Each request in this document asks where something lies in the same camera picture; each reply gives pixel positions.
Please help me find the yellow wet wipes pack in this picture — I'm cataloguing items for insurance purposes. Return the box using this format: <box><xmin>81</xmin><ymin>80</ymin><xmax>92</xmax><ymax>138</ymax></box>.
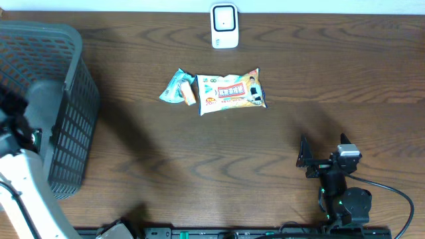
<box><xmin>195</xmin><ymin>68</ymin><xmax>267</xmax><ymax>116</ymax></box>

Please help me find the orange tissue pack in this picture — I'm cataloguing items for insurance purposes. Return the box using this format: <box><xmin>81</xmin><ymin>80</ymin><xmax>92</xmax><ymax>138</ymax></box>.
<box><xmin>180</xmin><ymin>81</ymin><xmax>196</xmax><ymax>106</ymax></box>

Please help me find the teal tissue pack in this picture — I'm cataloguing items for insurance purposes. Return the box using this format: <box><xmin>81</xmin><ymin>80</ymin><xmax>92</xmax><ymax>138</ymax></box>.
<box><xmin>159</xmin><ymin>68</ymin><xmax>195</xmax><ymax>104</ymax></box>

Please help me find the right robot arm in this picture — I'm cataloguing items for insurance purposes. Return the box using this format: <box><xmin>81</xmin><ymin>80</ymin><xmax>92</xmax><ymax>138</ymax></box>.
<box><xmin>296</xmin><ymin>133</ymin><xmax>372</xmax><ymax>231</ymax></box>

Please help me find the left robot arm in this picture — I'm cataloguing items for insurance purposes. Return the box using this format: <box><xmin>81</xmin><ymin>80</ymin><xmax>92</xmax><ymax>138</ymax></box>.
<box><xmin>1</xmin><ymin>86</ymin><xmax>137</xmax><ymax>239</ymax></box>

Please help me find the white barcode scanner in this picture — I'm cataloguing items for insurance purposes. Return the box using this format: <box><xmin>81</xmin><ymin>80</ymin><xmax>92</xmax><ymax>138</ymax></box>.
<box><xmin>210</xmin><ymin>3</ymin><xmax>239</xmax><ymax>49</ymax></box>

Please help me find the grey plastic basket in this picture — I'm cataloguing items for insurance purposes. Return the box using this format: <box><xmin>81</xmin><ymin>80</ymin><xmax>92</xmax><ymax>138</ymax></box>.
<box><xmin>1</xmin><ymin>21</ymin><xmax>100</xmax><ymax>199</ymax></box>

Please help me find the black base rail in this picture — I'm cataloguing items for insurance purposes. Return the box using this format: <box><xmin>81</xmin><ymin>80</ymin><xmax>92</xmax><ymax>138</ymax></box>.
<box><xmin>76</xmin><ymin>226</ymin><xmax>393</xmax><ymax>239</ymax></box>

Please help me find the right black cable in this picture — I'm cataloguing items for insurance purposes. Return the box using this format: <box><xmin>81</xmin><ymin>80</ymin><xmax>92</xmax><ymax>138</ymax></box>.
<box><xmin>341</xmin><ymin>171</ymin><xmax>415</xmax><ymax>239</ymax></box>

